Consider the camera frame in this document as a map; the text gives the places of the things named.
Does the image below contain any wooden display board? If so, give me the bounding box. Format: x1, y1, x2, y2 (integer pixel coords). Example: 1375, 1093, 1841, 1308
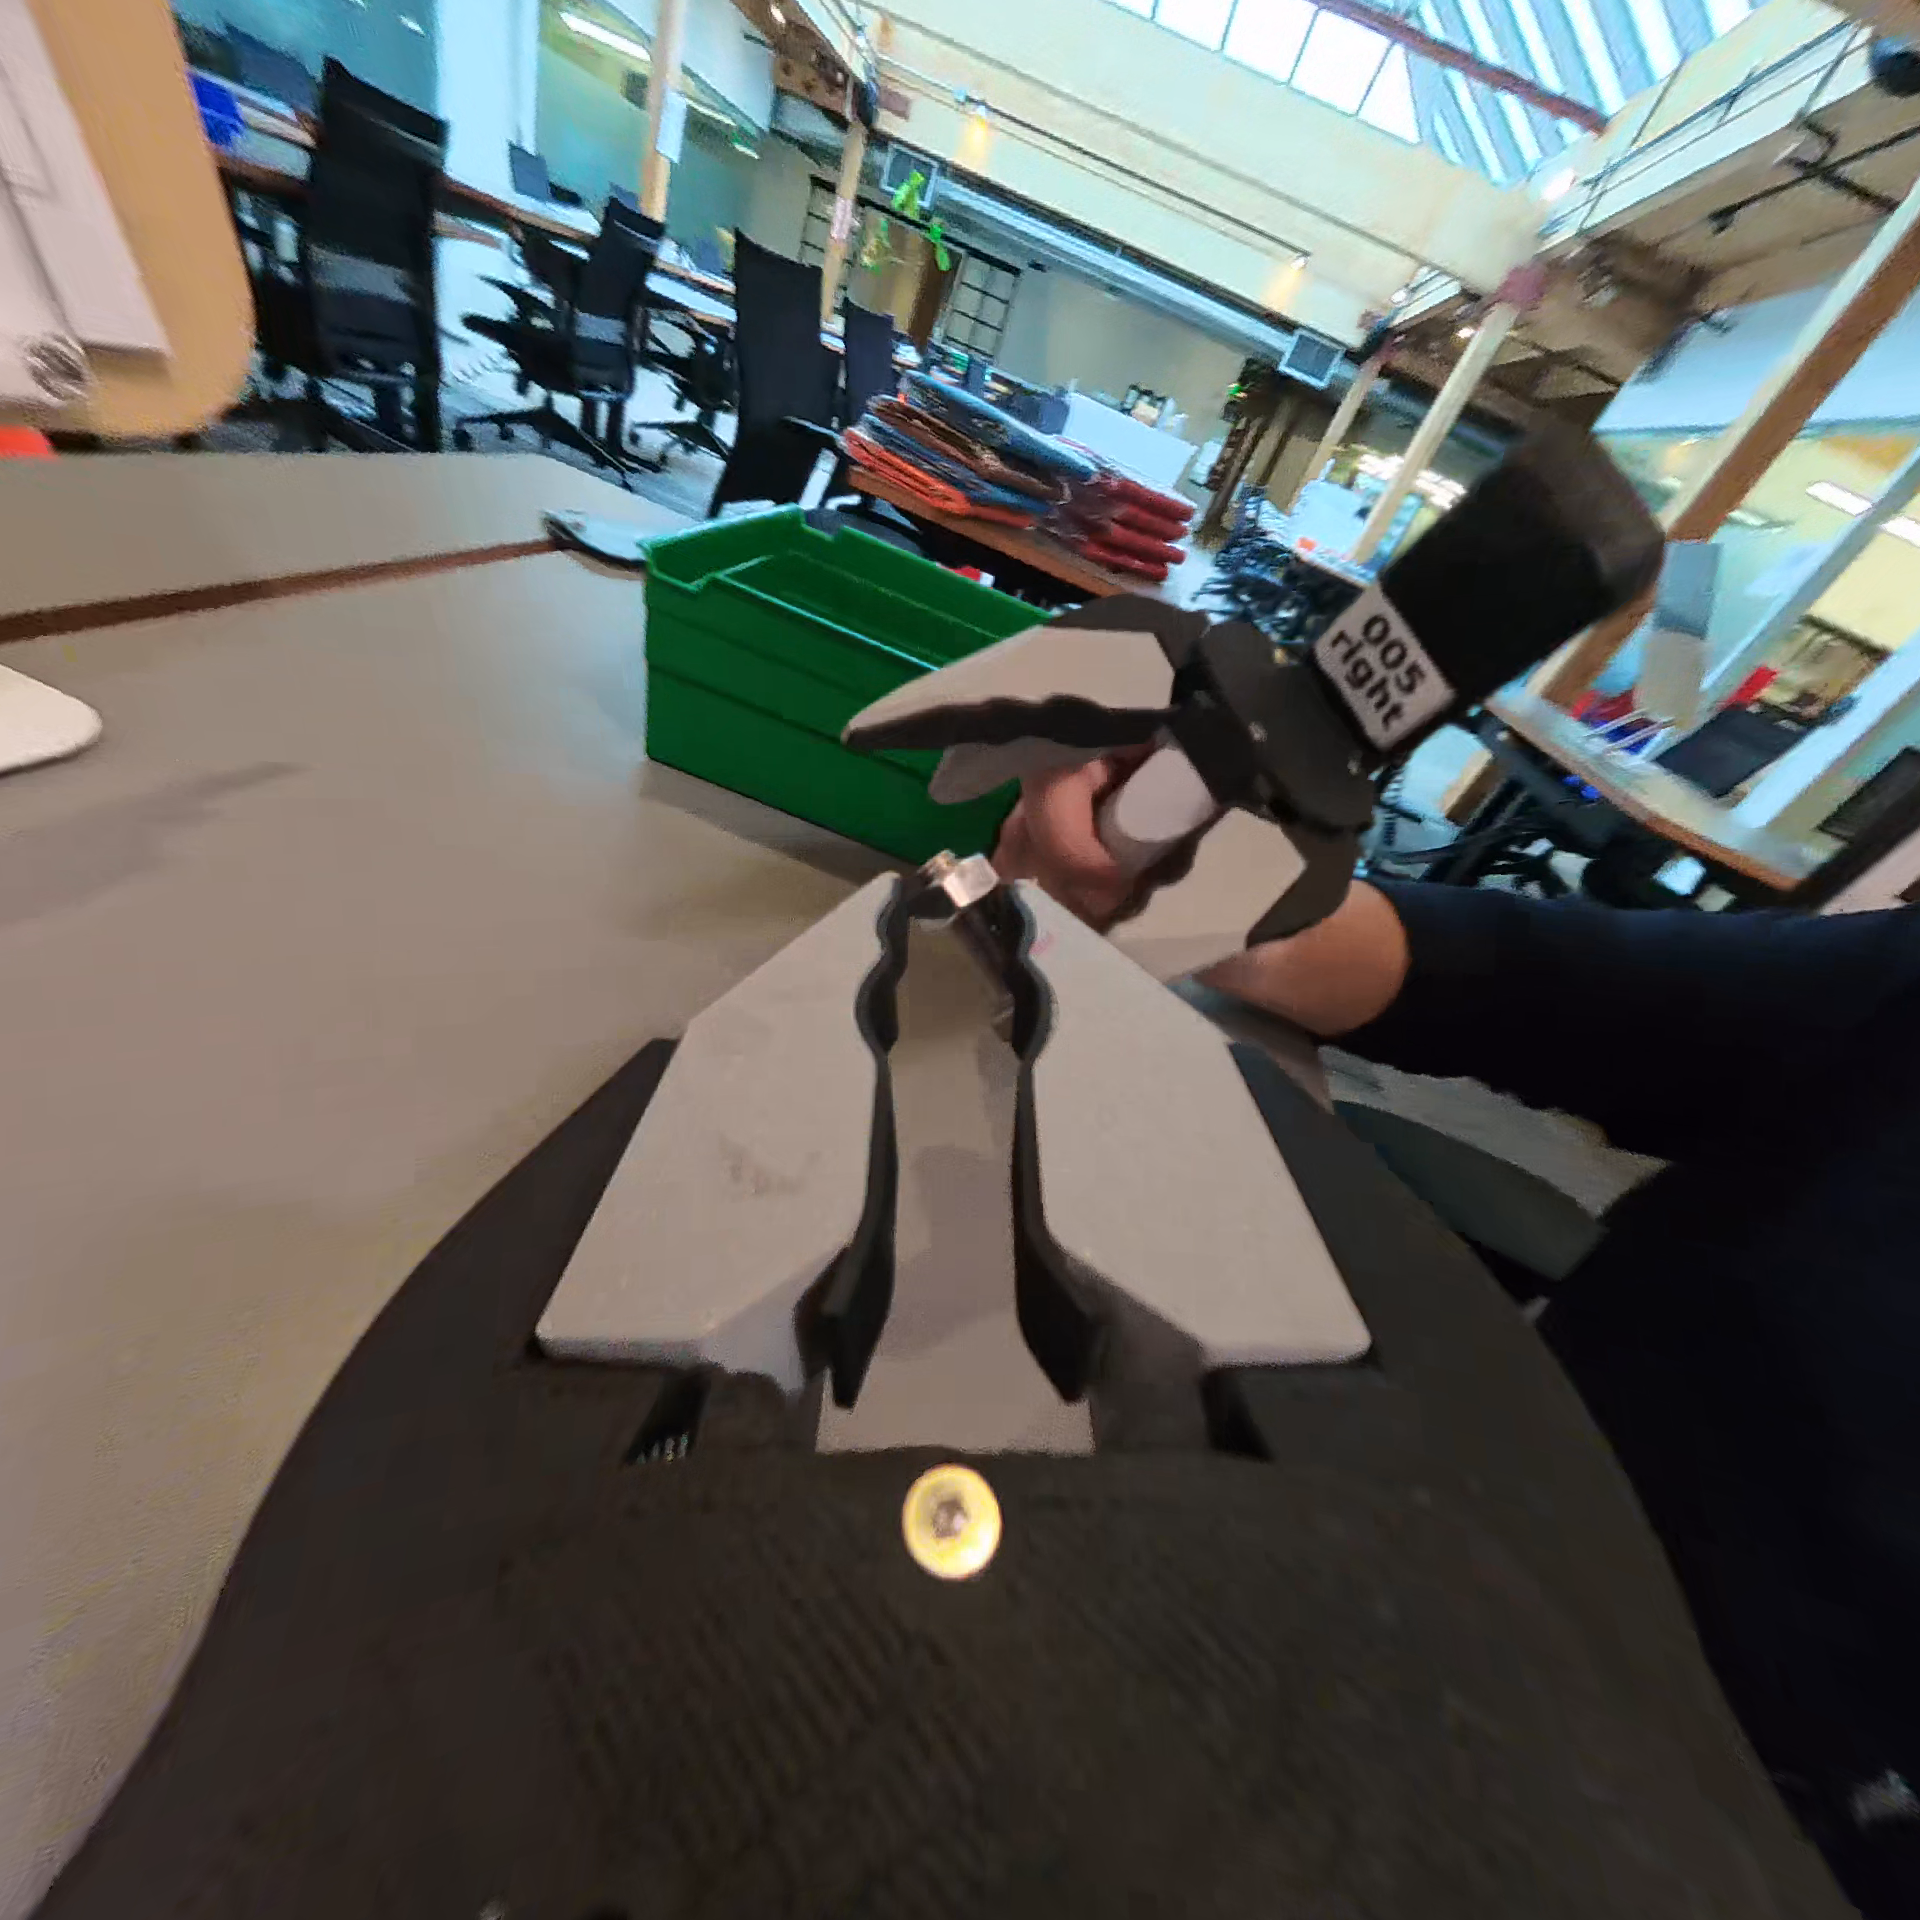
28, 0, 257, 440

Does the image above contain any black office chair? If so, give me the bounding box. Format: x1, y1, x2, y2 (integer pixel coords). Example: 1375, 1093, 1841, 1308
836, 295, 904, 432
296, 56, 452, 455
454, 191, 666, 484
708, 229, 853, 523

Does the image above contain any white sign placard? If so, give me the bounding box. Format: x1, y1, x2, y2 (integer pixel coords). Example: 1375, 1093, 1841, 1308
1642, 538, 1722, 724

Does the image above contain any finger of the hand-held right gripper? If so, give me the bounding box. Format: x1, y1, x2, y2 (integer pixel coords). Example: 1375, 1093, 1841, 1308
1104, 800, 1331, 985
840, 619, 1199, 805

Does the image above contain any stack of folded cloths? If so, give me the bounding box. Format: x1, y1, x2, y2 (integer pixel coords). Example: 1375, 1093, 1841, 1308
844, 372, 1199, 583

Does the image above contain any green plastic bin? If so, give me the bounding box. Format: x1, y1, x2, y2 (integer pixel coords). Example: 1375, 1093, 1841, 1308
642, 507, 1051, 862

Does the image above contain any person's office chair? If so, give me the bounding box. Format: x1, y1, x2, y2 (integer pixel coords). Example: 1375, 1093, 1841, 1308
1327, 1050, 1669, 1282

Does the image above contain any person's right hand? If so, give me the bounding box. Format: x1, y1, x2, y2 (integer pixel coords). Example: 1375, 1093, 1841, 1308
995, 755, 1412, 1039

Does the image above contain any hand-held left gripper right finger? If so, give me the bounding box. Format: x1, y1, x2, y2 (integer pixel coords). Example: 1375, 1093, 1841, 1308
984, 881, 1375, 1408

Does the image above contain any wooden desk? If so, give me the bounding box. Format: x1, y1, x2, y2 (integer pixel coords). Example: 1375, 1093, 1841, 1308
1477, 681, 1856, 894

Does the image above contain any white stand base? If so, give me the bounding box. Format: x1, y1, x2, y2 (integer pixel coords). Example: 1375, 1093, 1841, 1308
0, 665, 106, 778

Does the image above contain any printed instruction sheet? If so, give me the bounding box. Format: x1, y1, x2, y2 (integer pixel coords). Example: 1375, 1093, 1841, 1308
0, 0, 168, 412

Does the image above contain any person's right forearm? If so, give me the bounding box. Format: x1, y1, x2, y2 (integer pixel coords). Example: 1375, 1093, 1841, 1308
1327, 877, 1920, 1162

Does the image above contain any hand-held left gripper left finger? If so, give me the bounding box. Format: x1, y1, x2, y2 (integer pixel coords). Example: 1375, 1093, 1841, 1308
532, 875, 913, 1411

